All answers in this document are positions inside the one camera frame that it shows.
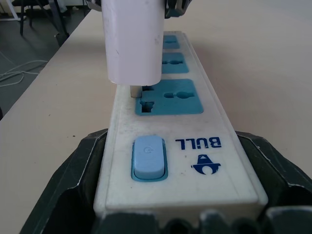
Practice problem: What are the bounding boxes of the white power strip blue sockets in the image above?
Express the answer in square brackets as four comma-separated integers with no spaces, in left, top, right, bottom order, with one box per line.
[93,30,269,215]

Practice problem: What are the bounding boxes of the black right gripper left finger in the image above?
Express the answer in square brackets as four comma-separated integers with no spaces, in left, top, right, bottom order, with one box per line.
[17,128,110,234]

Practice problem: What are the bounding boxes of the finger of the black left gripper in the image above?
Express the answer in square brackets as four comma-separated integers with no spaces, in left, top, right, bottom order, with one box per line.
[85,0,103,12]
[164,0,194,20]

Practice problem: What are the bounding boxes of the white metal frame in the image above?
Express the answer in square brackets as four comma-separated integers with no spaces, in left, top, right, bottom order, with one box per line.
[0,0,20,22]

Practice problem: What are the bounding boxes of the white floor cable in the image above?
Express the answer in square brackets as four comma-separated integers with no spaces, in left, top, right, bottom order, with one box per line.
[0,59,47,88]

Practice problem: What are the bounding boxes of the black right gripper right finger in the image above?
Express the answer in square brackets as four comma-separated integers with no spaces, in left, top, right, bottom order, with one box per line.
[234,130,312,212]

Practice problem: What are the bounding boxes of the white charger plug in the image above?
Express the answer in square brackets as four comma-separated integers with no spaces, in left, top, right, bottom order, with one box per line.
[100,0,167,98]

